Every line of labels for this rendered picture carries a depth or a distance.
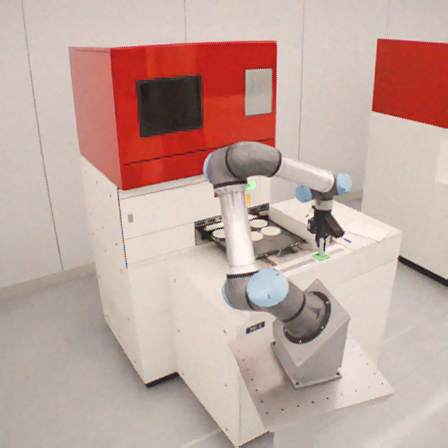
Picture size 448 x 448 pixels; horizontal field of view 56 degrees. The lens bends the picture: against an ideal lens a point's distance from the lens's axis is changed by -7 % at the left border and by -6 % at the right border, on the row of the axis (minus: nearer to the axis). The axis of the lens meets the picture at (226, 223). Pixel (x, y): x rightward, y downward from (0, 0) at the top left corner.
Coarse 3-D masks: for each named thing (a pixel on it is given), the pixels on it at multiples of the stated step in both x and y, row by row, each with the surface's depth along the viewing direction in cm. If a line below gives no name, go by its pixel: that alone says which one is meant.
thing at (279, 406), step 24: (264, 336) 161; (240, 360) 150; (264, 360) 149; (360, 360) 148; (264, 384) 139; (288, 384) 139; (336, 384) 138; (360, 384) 137; (384, 384) 137; (264, 408) 130; (288, 408) 129; (312, 408) 129; (336, 408) 128; (360, 408) 132
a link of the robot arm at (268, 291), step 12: (252, 276) 137; (264, 276) 133; (276, 276) 131; (252, 288) 133; (264, 288) 130; (276, 288) 128; (288, 288) 131; (252, 300) 131; (264, 300) 129; (276, 300) 129; (288, 300) 131; (300, 300) 133; (276, 312) 132; (288, 312) 132
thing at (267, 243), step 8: (272, 224) 231; (208, 232) 224; (280, 232) 223; (288, 232) 222; (216, 240) 216; (224, 240) 216; (256, 240) 215; (264, 240) 215; (272, 240) 215; (280, 240) 215; (288, 240) 215; (296, 240) 214; (256, 248) 208; (264, 248) 208; (272, 248) 207
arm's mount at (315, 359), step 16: (320, 288) 146; (336, 304) 137; (336, 320) 133; (288, 336) 143; (320, 336) 134; (336, 336) 132; (288, 352) 139; (304, 352) 134; (320, 352) 133; (336, 352) 135; (288, 368) 142; (304, 368) 134; (320, 368) 136; (336, 368) 138; (304, 384) 137
